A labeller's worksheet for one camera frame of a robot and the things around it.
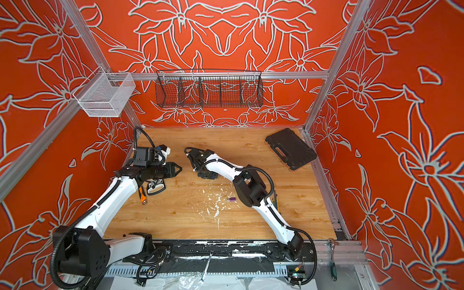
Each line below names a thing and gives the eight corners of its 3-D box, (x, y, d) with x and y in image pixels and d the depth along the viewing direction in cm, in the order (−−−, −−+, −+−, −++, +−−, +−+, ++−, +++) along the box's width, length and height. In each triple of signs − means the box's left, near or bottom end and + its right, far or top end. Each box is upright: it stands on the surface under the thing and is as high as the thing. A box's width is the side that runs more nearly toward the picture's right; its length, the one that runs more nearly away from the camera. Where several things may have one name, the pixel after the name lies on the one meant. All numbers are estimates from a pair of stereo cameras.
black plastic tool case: (291, 173, 99) (294, 167, 95) (264, 142, 114) (266, 136, 109) (315, 160, 104) (318, 155, 100) (286, 133, 119) (288, 127, 115)
